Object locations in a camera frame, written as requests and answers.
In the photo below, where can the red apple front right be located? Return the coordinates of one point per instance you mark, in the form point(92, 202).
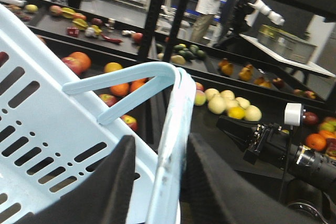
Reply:
point(130, 121)

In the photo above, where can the yellow orange fruit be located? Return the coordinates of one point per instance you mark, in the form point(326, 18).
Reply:
point(112, 66)

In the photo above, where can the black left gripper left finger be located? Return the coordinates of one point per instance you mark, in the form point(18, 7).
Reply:
point(103, 197)

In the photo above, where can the small orange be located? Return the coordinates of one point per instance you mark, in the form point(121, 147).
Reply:
point(120, 90)
point(137, 84)

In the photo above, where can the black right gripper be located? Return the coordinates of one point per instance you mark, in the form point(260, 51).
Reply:
point(265, 142)

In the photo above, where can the white garlic bulb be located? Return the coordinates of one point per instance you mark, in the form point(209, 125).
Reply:
point(90, 32)

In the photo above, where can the light blue plastic basket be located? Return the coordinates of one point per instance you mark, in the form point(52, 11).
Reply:
point(66, 154)

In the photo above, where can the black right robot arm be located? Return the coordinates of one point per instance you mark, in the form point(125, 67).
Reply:
point(310, 166)

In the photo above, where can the red apple middle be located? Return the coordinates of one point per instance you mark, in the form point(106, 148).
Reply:
point(108, 99)

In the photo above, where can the red apple by pears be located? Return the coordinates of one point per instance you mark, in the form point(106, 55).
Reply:
point(199, 86)

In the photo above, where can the pink red apple centre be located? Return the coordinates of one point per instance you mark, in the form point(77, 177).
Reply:
point(73, 64)

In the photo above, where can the yellow lemon upper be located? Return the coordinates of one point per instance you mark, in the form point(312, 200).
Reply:
point(236, 113)

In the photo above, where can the pink peach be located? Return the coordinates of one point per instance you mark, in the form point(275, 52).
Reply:
point(200, 98)

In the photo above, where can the orange behind pink apple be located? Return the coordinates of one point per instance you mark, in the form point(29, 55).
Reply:
point(83, 58)

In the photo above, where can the black wood produce stand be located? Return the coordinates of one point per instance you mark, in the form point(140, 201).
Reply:
point(210, 77)

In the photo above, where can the red bell pepper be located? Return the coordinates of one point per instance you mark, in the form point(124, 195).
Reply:
point(73, 31)

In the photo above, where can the small orange right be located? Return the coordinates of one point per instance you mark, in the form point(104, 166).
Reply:
point(137, 84)

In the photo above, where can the red chili pepper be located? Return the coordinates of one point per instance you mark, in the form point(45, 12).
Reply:
point(112, 40)

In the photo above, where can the small orange left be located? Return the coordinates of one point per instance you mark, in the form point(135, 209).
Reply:
point(120, 90)

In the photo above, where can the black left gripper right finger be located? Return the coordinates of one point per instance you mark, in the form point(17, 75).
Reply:
point(217, 194)

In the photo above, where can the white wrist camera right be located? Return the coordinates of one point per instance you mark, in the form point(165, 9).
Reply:
point(293, 114)

